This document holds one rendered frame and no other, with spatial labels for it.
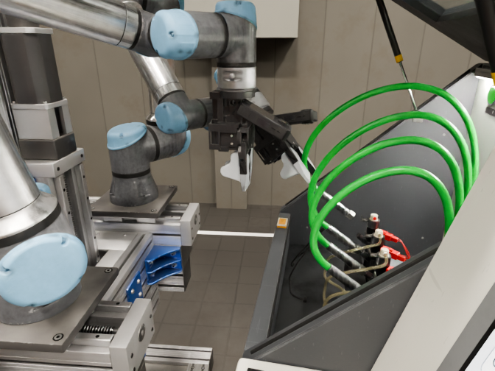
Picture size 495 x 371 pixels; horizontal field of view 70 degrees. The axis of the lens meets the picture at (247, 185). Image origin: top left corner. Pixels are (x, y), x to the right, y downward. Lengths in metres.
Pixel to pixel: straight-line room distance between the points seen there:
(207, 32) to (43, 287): 0.46
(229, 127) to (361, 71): 2.69
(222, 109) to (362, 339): 0.48
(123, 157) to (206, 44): 0.56
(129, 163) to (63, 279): 0.59
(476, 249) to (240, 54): 0.47
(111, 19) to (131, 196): 0.58
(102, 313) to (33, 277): 0.30
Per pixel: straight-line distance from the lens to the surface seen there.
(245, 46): 0.68
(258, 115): 0.69
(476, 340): 0.44
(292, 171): 0.83
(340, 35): 3.29
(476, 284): 0.47
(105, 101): 3.65
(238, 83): 0.68
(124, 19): 0.71
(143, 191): 1.15
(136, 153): 1.11
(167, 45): 0.61
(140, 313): 0.79
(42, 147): 0.93
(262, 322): 0.81
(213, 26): 0.64
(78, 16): 0.68
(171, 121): 0.86
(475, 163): 0.91
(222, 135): 0.71
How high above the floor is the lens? 1.50
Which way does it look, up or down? 22 degrees down
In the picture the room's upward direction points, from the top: straight up
